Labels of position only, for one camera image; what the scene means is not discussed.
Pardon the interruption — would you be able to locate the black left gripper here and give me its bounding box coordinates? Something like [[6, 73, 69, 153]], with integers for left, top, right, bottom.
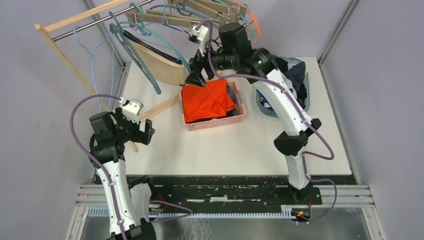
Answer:
[[112, 107, 154, 145]]

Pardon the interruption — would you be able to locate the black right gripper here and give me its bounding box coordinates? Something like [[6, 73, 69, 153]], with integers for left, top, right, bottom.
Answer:
[[184, 36, 238, 88]]

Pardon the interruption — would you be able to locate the blue white-lettered underwear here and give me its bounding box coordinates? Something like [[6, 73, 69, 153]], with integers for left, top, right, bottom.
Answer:
[[259, 94, 273, 111]]

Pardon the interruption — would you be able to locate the light blue wire hanger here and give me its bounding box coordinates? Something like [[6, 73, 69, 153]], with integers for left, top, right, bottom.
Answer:
[[126, 0, 206, 56]]

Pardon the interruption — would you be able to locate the grey-blue plastic hanger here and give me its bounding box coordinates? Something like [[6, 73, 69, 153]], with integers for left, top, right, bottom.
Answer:
[[108, 11, 162, 95]]

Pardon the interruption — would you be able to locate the cream navy labelled underwear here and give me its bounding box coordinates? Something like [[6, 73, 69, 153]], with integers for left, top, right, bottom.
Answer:
[[284, 61, 306, 92]]

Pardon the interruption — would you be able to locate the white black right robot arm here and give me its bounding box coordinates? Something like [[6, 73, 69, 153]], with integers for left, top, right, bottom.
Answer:
[[184, 20, 322, 204]]

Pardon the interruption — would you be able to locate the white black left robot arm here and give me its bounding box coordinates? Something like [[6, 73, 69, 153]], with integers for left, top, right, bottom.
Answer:
[[89, 111, 158, 240]]

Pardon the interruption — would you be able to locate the beige navy-trimmed underwear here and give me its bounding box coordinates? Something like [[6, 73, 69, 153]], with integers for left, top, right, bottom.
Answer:
[[124, 31, 188, 86]]

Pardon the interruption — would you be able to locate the teal plastic hanger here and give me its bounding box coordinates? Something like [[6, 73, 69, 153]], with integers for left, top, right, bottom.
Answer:
[[117, 2, 191, 73]]

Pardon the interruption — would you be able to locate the wooden clip hanger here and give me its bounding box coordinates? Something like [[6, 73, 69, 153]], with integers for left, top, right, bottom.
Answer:
[[125, 9, 204, 28]]

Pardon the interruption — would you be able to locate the orange plastic hanger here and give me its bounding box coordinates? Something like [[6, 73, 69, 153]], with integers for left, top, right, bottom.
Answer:
[[234, 1, 263, 40]]

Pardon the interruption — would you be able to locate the orange folded garment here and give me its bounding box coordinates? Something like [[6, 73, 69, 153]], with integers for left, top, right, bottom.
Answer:
[[181, 79, 236, 124]]

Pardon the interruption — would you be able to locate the dark garment under orange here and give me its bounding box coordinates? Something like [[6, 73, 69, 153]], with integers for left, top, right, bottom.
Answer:
[[226, 84, 240, 117]]

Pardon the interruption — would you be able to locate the teal oval laundry basket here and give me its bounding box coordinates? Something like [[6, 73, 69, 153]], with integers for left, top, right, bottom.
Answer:
[[255, 55, 310, 117]]

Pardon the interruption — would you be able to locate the wooden clothes rack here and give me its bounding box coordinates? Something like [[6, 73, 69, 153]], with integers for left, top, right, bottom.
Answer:
[[34, 0, 233, 153]]

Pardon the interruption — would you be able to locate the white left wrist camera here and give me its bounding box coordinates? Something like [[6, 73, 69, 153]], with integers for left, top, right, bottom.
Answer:
[[119, 97, 144, 124]]

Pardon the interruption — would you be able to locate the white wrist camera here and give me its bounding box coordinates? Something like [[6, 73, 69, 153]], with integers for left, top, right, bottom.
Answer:
[[188, 25, 210, 57], [119, 97, 144, 124]]

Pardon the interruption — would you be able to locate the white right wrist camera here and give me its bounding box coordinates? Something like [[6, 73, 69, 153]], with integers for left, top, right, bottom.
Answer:
[[188, 25, 210, 57]]

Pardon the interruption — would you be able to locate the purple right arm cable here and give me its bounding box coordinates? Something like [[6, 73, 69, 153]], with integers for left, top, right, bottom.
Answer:
[[195, 19, 339, 224]]

